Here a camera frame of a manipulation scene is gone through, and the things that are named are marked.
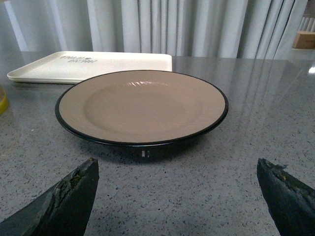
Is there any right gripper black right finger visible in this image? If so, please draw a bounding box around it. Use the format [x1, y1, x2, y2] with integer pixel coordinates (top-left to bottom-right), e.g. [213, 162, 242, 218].
[257, 158, 315, 236]

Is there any yellow-rimmed wooden steamer basket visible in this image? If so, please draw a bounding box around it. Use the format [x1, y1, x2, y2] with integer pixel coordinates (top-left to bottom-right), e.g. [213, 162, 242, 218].
[0, 86, 9, 116]

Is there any grey pleated curtain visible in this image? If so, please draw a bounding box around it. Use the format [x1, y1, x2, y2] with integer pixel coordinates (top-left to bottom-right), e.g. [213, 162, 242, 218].
[0, 0, 307, 59]

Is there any beige plate with black rim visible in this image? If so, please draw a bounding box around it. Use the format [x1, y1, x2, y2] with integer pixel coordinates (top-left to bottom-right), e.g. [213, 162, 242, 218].
[55, 70, 229, 148]

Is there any cream plastic serving tray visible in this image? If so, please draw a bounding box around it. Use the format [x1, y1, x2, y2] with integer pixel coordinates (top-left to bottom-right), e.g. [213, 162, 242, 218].
[7, 51, 172, 84]

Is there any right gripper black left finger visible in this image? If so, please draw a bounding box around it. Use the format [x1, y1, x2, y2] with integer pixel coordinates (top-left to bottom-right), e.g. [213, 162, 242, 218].
[0, 158, 99, 236]

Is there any brown cardboard box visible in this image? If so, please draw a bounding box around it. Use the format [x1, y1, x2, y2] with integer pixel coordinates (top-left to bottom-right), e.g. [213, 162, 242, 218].
[292, 31, 315, 49]

